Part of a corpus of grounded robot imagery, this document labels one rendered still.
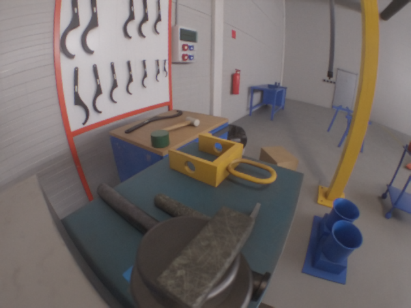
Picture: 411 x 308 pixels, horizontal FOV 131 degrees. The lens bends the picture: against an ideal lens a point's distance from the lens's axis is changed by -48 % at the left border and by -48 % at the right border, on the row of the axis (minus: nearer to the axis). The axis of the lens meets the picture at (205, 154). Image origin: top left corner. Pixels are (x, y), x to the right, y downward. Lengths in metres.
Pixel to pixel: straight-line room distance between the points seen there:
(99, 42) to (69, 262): 1.88
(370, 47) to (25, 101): 3.11
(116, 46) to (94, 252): 1.89
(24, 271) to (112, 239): 0.20
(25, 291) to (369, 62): 2.21
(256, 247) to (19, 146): 1.80
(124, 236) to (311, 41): 10.34
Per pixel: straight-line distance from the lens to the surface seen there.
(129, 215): 0.35
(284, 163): 2.30
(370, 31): 2.14
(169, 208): 0.36
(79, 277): 0.19
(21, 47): 1.83
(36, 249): 0.24
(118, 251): 0.35
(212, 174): 0.43
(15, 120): 1.80
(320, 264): 1.65
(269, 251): 0.34
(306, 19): 10.68
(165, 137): 0.92
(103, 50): 1.96
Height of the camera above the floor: 1.34
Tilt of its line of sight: 28 degrees down
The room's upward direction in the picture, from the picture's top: 1 degrees clockwise
